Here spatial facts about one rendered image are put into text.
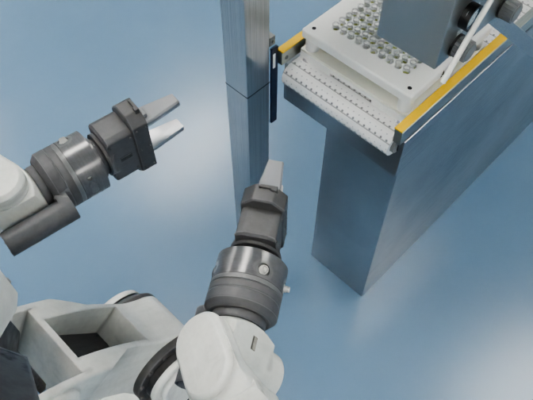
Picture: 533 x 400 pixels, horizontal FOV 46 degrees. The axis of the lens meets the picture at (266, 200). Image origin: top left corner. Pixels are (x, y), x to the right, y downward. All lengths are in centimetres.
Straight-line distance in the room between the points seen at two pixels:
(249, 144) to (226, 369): 73
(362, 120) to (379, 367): 86
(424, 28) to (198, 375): 53
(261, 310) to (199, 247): 123
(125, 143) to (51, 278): 115
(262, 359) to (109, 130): 37
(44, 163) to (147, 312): 39
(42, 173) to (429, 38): 54
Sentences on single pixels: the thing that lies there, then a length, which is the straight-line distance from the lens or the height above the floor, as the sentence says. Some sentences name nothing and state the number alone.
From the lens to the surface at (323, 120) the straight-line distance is 123.
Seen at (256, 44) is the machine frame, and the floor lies 92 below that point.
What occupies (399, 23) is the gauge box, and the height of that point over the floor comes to 109.
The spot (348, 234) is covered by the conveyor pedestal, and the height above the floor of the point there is 25.
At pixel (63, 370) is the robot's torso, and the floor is 79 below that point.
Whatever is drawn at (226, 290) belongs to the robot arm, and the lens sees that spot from 71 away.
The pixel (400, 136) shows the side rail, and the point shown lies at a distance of 107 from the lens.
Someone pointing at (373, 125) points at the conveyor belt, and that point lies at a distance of 112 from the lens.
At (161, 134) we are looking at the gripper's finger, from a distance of 93.
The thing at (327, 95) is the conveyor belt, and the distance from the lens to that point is 115.
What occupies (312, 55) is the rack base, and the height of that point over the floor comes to 86.
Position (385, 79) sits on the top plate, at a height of 91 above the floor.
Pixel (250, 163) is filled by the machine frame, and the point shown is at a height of 60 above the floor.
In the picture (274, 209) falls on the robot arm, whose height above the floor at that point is 103.
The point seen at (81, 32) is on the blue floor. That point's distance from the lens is 265.
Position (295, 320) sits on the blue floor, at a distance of 181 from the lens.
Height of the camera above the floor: 166
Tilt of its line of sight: 56 degrees down
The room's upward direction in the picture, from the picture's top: straight up
